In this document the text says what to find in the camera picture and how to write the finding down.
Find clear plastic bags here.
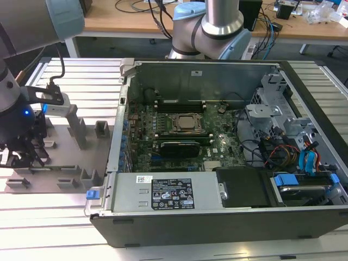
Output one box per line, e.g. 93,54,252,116
304,1,342,25

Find silver CPU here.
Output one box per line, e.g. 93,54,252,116
177,115,198,129

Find grey case handle latch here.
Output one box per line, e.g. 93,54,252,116
119,58,136,77

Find black open PC case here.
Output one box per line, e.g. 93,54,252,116
84,58,348,248

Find wide blue cable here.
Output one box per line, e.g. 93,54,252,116
299,148,319,177

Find black camera cable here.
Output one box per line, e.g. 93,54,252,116
49,46,66,88

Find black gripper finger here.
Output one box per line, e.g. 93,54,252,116
27,113,51,167
0,147,28,169

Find black chair base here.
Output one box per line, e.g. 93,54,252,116
327,45,345,58

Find grey power supply unit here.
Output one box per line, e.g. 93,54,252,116
110,171,227,213

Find metal CPU socket cover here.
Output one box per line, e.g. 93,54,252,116
170,113,204,133

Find silver metal drive cage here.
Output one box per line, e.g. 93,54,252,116
244,67,321,145

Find wooden desk white frame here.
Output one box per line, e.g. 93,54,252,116
64,0,176,58
250,0,348,55

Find green motherboard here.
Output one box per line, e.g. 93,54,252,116
123,81,251,173

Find white power strip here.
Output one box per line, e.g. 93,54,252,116
241,43,258,60

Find orange yellow wire bundle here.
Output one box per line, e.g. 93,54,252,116
268,145,300,165

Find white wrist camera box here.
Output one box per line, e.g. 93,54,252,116
26,85,72,115

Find black graphics card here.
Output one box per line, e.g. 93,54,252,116
159,140,201,159

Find thin blue cable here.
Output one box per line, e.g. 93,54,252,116
268,20,276,59

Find grey parts rack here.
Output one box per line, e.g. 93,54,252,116
5,104,115,194

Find silver chipset heatsink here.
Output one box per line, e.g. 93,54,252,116
202,160,222,171

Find hard disk in blue carrier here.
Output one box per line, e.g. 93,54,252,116
270,173,340,207

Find black tower box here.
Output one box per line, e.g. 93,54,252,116
240,0,263,32

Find blue case latch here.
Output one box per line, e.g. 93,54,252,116
85,189,101,201

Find black plastic shroud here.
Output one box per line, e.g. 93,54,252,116
212,167,274,209

